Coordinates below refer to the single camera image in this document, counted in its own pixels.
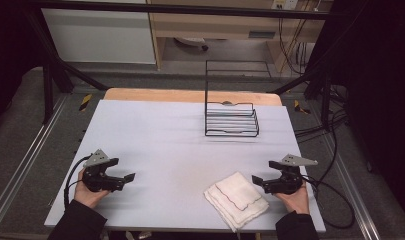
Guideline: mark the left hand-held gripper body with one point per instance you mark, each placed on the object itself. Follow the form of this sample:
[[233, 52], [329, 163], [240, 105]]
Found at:
[[96, 173]]

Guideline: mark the black metal frame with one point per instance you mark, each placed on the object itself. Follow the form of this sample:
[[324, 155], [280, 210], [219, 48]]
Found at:
[[190, 10]]

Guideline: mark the white cabinet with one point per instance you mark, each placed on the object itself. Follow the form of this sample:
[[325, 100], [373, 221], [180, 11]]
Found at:
[[100, 33]]

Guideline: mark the aluminium floor rail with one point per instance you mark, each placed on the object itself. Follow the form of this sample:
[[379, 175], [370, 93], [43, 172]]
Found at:
[[23, 156], [353, 190]]

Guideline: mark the white wall socket strip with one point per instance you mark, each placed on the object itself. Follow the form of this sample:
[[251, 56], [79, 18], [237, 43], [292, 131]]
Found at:
[[285, 4]]

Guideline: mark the white table cover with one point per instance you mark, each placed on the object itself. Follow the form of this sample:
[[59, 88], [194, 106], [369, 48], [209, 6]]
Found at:
[[163, 146]]

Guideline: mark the light wooden desk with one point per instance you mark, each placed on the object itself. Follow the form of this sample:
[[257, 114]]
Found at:
[[223, 23]]

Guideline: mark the person's left hand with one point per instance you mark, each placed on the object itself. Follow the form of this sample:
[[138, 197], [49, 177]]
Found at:
[[86, 196]]

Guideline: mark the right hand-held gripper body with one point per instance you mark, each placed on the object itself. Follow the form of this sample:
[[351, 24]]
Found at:
[[290, 183]]

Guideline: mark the yellow black floor tape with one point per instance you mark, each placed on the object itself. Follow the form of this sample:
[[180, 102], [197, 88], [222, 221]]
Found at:
[[301, 107], [85, 102]]

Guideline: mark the person's right hand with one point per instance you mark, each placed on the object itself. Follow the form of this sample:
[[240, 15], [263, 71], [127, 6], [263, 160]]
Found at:
[[298, 201]]

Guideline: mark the white folded towel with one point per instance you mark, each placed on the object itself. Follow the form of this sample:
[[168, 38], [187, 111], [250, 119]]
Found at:
[[238, 200]]

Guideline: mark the office chair base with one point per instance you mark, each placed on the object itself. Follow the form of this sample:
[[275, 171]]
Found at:
[[191, 41]]

